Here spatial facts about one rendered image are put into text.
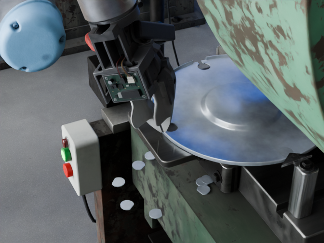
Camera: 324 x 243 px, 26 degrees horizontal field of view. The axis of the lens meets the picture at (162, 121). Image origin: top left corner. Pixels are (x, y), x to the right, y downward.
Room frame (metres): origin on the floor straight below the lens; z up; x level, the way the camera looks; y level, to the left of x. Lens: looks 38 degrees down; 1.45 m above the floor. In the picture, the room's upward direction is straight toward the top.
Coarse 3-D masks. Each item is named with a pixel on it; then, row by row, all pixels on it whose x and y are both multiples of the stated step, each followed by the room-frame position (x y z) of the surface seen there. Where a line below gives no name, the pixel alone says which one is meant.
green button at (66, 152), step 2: (62, 148) 1.02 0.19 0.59; (64, 148) 1.02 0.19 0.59; (66, 148) 1.02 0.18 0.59; (68, 148) 1.02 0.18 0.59; (62, 150) 1.02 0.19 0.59; (64, 150) 1.01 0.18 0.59; (66, 150) 1.01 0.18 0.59; (68, 150) 1.01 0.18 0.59; (64, 152) 1.01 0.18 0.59; (66, 152) 1.01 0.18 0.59; (68, 152) 1.01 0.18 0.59; (64, 154) 1.01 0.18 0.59; (66, 154) 1.01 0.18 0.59; (68, 154) 1.01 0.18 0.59; (70, 154) 1.01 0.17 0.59; (66, 156) 1.01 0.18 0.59; (68, 156) 1.01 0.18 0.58; (70, 156) 1.01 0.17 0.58; (66, 158) 1.00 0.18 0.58; (68, 158) 1.01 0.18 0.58; (70, 158) 1.01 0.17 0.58; (64, 160) 1.01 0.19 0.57; (66, 160) 1.00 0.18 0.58; (68, 160) 1.01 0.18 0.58; (70, 160) 1.01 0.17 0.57
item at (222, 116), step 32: (192, 64) 1.02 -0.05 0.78; (224, 64) 1.02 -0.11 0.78; (192, 96) 0.93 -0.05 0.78; (224, 96) 0.92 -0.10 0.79; (256, 96) 0.92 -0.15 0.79; (192, 128) 0.84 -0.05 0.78; (224, 128) 0.84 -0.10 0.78; (256, 128) 0.84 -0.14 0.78; (288, 128) 0.84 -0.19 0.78; (224, 160) 0.76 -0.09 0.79; (256, 160) 0.77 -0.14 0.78
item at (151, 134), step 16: (128, 112) 0.89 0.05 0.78; (144, 128) 0.85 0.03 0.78; (176, 128) 0.85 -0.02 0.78; (160, 144) 0.81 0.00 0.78; (160, 160) 0.77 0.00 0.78; (176, 160) 0.77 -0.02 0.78; (192, 160) 0.78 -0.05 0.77; (208, 160) 0.88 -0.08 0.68; (224, 176) 0.84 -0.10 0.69; (224, 192) 0.84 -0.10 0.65
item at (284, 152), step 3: (279, 150) 0.79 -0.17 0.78; (282, 150) 0.79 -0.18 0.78; (285, 150) 0.79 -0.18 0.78; (288, 150) 0.79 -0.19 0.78; (291, 150) 0.79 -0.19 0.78; (279, 153) 0.78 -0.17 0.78; (282, 153) 0.78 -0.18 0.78; (285, 153) 0.78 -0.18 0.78; (288, 153) 0.78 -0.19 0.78; (285, 156) 0.78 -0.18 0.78
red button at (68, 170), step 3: (63, 165) 1.02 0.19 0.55; (66, 165) 1.02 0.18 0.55; (69, 165) 1.02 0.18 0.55; (63, 168) 1.03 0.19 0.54; (66, 168) 1.01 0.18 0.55; (69, 168) 1.01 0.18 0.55; (66, 171) 1.01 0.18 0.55; (69, 171) 1.01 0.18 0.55; (72, 171) 1.01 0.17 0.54; (66, 174) 1.01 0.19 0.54; (69, 174) 1.01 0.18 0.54; (72, 174) 1.01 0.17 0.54
